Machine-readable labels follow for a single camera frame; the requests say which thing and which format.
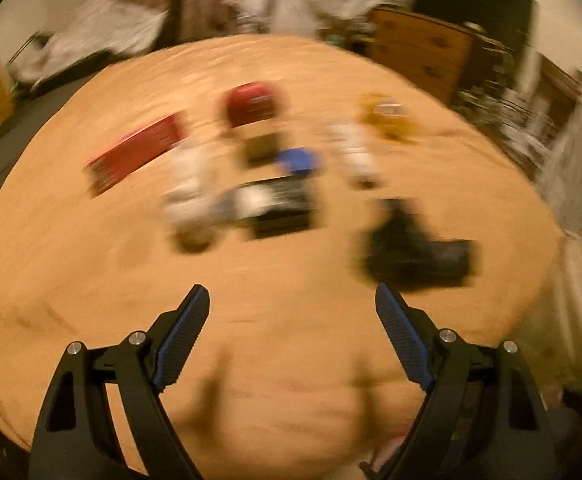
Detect dark bag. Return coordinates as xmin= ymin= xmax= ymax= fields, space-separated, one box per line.
xmin=363 ymin=199 xmax=478 ymax=292

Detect low plastic-covered furniture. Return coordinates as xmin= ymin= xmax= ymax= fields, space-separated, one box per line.
xmin=17 ymin=0 xmax=170 ymax=87

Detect tall plastic-covered furniture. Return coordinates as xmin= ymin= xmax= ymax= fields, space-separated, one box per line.
xmin=223 ymin=0 xmax=372 ymax=37

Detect brown wooden chair back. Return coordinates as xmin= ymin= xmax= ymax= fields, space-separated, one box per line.
xmin=535 ymin=59 xmax=582 ymax=127

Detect red round container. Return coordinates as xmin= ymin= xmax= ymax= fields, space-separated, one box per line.
xmin=223 ymin=82 xmax=285 ymax=132

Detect grey bed sheet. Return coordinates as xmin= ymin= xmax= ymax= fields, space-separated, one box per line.
xmin=0 ymin=55 xmax=122 ymax=221

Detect wooden dresser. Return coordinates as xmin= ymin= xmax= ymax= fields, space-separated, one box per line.
xmin=368 ymin=5 xmax=475 ymax=107

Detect yellow plastic wrapper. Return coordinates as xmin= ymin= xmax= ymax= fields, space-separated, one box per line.
xmin=358 ymin=93 xmax=418 ymax=144

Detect red carton box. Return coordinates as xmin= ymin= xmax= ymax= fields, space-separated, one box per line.
xmin=83 ymin=112 xmax=188 ymax=197

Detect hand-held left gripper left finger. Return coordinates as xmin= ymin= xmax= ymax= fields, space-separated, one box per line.
xmin=28 ymin=284 xmax=210 ymax=480

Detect grey tissue ball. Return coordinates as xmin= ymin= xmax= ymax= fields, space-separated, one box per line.
xmin=162 ymin=142 xmax=218 ymax=249

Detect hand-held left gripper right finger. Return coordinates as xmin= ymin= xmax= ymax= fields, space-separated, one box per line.
xmin=375 ymin=282 xmax=558 ymax=480

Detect black packet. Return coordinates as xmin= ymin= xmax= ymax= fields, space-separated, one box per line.
xmin=236 ymin=177 xmax=320 ymax=239

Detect tangle of white cables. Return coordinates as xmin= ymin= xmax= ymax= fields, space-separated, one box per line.
xmin=450 ymin=20 xmax=548 ymax=162

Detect white tissue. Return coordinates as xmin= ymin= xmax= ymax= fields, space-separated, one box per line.
xmin=330 ymin=122 xmax=380 ymax=189

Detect black television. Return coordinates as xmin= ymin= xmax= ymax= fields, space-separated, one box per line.
xmin=413 ymin=0 xmax=540 ymax=62

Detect white plastic bucket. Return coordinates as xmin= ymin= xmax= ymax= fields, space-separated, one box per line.
xmin=521 ymin=232 xmax=582 ymax=387

